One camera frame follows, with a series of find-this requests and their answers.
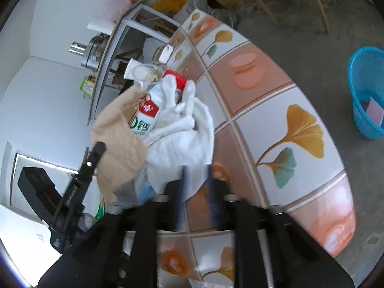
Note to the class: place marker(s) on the stainless steel pot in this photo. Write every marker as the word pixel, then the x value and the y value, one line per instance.
pixel 93 51

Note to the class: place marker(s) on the white paper towel roll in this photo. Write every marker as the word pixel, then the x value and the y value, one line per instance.
pixel 100 25

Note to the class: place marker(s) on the white drink bottle red cap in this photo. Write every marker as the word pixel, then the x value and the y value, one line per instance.
pixel 147 117

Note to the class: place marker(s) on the clear plastic cup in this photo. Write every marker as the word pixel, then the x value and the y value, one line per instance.
pixel 147 73

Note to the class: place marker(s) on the wooden chair black seat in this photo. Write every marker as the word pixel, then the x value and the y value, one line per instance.
pixel 319 6

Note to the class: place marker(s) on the pink plastic bag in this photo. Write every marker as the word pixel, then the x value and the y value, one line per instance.
pixel 115 3

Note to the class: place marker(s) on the blue plastic mesh basket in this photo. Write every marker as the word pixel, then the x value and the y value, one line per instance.
pixel 358 75

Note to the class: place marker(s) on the stainless steel utensil holder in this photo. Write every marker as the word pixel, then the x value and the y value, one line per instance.
pixel 76 49

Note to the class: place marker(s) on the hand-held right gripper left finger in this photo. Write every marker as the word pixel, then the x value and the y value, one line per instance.
pixel 181 204

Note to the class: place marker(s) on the white paper cup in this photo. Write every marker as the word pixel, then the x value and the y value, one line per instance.
pixel 131 69

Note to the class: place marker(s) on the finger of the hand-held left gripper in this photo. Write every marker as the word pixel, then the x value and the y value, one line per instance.
pixel 95 156

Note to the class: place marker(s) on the white blue plastic packet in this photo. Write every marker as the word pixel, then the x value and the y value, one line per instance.
pixel 144 187

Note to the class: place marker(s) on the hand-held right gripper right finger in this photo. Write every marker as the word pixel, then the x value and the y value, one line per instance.
pixel 213 204

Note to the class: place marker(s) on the another person's forearm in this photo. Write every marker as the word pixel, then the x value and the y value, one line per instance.
pixel 120 144

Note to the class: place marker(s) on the white frame side table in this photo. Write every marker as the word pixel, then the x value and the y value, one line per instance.
pixel 102 75

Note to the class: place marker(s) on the white brown wrapped packet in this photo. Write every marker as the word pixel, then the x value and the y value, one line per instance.
pixel 164 54

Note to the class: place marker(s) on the green packets on shelf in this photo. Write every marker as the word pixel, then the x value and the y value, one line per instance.
pixel 86 84

